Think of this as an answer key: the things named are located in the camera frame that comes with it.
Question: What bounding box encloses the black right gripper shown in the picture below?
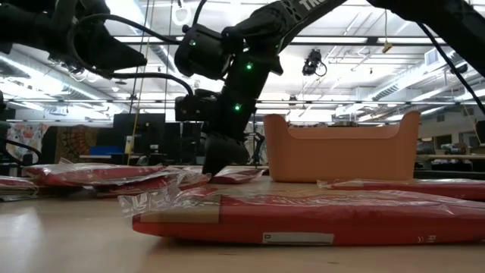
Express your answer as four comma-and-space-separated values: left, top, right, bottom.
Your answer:
202, 80, 263, 177

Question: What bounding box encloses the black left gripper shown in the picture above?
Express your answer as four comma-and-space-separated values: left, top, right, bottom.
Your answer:
50, 0, 149, 79

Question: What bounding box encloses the red popcorn bag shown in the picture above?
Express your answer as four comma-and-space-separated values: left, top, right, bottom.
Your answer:
208, 166, 267, 186
117, 185, 485, 248
317, 177, 485, 202
0, 174, 39, 191
21, 158, 165, 188
92, 166, 212, 199

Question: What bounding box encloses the black monitor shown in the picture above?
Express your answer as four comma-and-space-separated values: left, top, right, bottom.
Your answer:
112, 112, 166, 155

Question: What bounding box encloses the patterned hanging cloth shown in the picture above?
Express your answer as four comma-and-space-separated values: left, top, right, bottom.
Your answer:
5, 122, 51, 161
56, 124, 100, 165

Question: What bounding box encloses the orange plastic basket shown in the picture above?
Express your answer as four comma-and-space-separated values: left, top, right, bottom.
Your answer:
262, 110, 422, 184

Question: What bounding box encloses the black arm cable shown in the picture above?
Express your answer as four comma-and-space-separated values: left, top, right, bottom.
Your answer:
74, 13, 183, 46
67, 37, 196, 96

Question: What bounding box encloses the yellow hanging cord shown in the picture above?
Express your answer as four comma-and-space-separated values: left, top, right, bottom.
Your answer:
127, 0, 153, 165

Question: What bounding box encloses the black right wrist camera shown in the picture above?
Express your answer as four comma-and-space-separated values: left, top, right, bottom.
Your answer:
174, 89, 222, 124

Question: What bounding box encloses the black overhead camera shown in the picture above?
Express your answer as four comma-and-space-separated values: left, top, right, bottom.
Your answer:
301, 49, 328, 77

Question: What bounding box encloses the black aluminium table frame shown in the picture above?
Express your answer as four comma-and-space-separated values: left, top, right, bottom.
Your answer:
412, 169, 485, 180

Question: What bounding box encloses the thin black cable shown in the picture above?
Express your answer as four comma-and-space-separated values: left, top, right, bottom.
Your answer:
415, 21, 485, 115

